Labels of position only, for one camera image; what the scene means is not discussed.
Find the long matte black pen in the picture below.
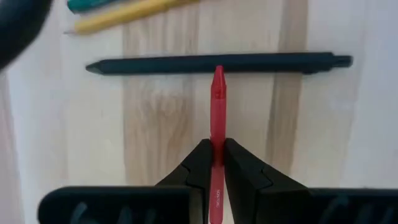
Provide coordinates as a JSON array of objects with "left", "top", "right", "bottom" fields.
[{"left": 85, "top": 51, "right": 354, "bottom": 76}]

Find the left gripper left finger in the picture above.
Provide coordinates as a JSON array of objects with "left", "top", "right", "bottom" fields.
[{"left": 155, "top": 139, "right": 214, "bottom": 224}]

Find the yellow pencil pink eraser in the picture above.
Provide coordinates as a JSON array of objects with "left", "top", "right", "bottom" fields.
[{"left": 63, "top": 0, "right": 200, "bottom": 35}]

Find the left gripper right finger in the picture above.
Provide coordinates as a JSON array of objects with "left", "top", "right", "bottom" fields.
[{"left": 224, "top": 138, "right": 310, "bottom": 224}]

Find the red pen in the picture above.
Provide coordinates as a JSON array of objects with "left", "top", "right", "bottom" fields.
[{"left": 208, "top": 64, "right": 227, "bottom": 224}]

